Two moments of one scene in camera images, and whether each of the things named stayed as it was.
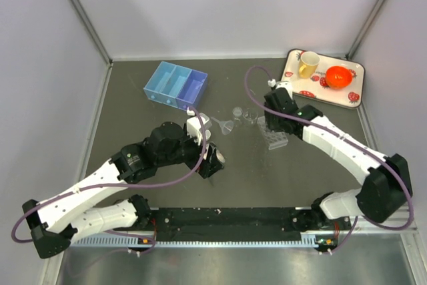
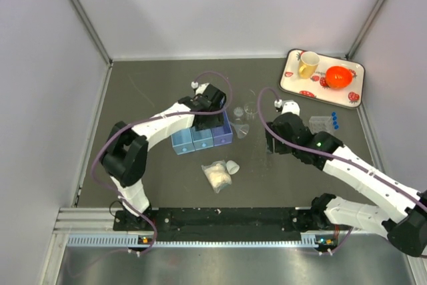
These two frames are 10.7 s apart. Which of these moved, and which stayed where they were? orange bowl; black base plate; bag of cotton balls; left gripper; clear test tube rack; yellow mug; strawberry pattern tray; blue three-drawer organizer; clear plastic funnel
Moved: bag of cotton balls; clear plastic funnel; left gripper; blue three-drawer organizer; clear test tube rack
Stayed: yellow mug; black base plate; strawberry pattern tray; orange bowl
